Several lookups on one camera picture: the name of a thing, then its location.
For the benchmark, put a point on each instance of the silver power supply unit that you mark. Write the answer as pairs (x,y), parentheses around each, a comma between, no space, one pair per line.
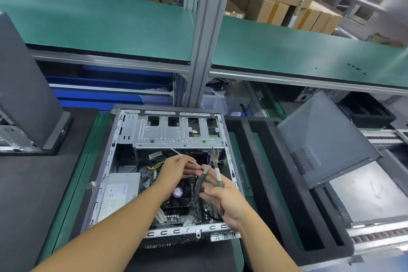
(118,192)

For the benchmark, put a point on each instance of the black divided foam tray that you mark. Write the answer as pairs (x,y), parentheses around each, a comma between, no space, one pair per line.
(268,186)

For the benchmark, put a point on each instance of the silver computer case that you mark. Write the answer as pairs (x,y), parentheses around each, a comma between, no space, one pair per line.
(25,90)

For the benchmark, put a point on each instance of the grey case side panel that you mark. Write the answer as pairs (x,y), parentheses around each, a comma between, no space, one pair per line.
(325,141)

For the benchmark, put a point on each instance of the green motherboard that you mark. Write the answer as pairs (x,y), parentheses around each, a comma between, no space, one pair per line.
(185,214)

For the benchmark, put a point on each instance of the aluminium conveyor frame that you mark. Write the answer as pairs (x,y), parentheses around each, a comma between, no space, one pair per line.
(382,237)

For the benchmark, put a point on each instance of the long green workbench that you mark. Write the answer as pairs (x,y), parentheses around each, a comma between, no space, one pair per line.
(115,23)

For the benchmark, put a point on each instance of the blue plastic crate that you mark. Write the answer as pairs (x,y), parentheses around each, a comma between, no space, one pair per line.
(108,87)

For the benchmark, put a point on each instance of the person's right hand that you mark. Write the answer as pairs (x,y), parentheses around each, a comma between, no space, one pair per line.
(224,203)

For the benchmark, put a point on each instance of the clear plastic bag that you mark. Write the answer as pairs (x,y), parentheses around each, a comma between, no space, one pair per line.
(213,100)

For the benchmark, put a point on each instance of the person's left hand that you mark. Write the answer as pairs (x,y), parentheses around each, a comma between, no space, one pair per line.
(175,171)

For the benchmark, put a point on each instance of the thick aluminium frame post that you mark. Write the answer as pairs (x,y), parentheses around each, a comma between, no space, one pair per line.
(204,26)

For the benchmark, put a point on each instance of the grey metal conveyor plate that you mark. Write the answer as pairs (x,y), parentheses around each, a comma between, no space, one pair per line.
(376,192)

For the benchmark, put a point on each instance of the black CPU fan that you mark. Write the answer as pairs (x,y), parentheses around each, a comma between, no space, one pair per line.
(178,193)

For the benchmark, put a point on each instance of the person's right forearm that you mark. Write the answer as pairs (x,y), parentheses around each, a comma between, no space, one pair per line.
(271,249)

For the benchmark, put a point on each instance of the person's left forearm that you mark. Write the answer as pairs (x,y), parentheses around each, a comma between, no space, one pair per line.
(102,237)

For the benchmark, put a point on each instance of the dark grey computer case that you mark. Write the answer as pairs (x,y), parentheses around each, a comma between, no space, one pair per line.
(127,135)

